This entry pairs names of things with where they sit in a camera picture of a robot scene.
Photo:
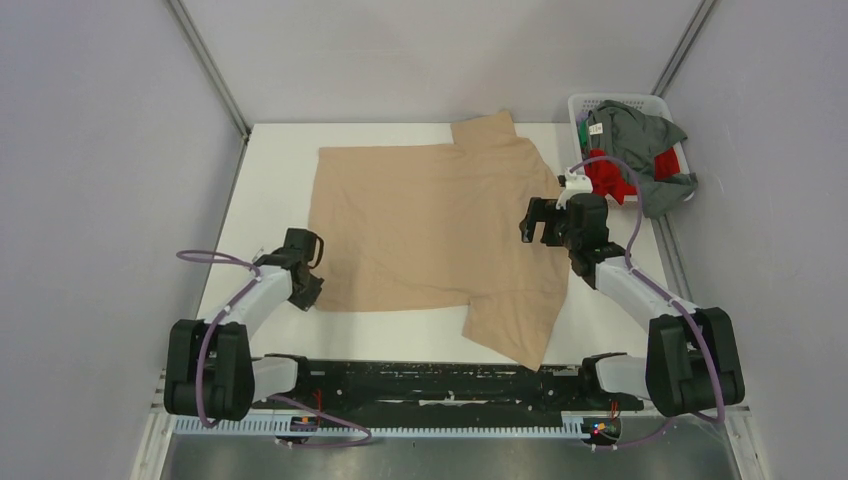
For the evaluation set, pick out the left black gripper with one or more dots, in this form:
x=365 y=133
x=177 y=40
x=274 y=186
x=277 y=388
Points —
x=310 y=297

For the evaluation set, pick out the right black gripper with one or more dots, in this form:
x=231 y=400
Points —
x=542 y=210

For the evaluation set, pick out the beige t-shirt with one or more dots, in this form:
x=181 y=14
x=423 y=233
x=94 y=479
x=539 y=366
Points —
x=437 y=226

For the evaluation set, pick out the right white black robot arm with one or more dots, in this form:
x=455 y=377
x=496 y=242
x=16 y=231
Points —
x=691 y=365

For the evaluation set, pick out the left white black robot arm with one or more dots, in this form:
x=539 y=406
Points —
x=211 y=373

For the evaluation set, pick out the red t-shirt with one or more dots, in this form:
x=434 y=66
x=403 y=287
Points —
x=607 y=179

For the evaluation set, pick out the green garment in basket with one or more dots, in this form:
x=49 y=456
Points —
x=583 y=137

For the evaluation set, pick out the grey-green t-shirt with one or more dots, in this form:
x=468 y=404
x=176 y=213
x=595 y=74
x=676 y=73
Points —
x=638 y=139

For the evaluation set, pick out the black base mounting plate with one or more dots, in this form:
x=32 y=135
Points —
x=379 y=394

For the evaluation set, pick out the white plastic laundry basket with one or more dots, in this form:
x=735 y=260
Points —
x=580 y=106

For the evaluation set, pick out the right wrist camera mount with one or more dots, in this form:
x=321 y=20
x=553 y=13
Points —
x=572 y=184

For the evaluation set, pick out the white slotted cable duct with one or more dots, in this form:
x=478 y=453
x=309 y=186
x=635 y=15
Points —
x=286 y=425

